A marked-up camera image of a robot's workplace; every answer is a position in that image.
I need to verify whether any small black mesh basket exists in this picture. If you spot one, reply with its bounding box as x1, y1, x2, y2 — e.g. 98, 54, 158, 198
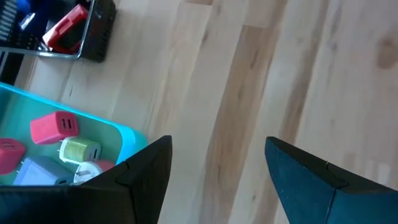
0, 0, 118, 63

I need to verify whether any pink wall charger bolt emblem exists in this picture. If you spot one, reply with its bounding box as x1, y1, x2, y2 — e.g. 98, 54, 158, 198
0, 138, 27, 176

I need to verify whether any red rectangular device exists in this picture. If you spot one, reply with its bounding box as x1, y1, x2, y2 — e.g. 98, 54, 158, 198
42, 3, 90, 55

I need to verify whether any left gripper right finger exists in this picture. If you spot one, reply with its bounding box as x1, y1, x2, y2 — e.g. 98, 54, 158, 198
264, 136, 398, 224

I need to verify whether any blue digital device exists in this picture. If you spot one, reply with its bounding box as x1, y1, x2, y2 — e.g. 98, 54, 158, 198
15, 0, 55, 35

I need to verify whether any teal translucent plastic bin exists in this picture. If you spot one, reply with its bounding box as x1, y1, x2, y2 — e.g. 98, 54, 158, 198
0, 81, 149, 187

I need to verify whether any plain pink wall charger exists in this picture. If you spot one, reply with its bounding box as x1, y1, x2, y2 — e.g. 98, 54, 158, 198
29, 110, 80, 146

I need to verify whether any lavender grey wall charger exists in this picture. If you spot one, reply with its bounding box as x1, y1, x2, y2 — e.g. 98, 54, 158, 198
12, 155, 75, 187

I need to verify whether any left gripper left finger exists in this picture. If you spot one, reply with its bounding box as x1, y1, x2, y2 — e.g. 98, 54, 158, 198
0, 134, 173, 224

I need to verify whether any pink charger white face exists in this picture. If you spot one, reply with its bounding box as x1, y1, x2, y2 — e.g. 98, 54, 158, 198
73, 159, 116, 185

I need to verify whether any light green charger white face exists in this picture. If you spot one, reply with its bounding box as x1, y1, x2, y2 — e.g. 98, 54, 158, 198
57, 136, 103, 166

